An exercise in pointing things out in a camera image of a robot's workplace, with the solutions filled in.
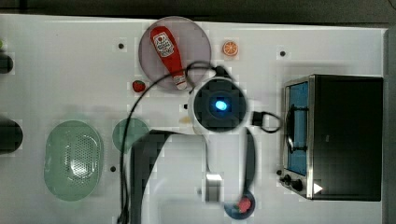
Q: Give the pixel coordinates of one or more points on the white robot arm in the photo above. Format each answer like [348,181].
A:
[215,164]

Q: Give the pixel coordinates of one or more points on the black toaster oven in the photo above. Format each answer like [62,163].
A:
[333,138]

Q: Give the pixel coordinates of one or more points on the small green round plate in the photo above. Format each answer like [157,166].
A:
[126,133]

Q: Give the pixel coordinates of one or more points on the red toy strawberry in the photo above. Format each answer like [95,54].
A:
[138,86]

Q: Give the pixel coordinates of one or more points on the grey round plate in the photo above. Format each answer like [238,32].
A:
[193,45]

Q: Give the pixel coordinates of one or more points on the orange slice toy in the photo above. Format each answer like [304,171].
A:
[230,48]

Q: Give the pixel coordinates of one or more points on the red ketchup bottle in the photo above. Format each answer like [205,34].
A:
[166,47]

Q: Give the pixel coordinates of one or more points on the blue bowl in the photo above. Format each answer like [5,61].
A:
[232,211]

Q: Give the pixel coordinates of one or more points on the red toy fruit in bowl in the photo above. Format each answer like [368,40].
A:
[244,205]

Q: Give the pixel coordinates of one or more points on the green perforated colander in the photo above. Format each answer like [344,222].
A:
[73,160]

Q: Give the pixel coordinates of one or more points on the black cylinder on table edge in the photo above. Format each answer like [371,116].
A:
[11,136]

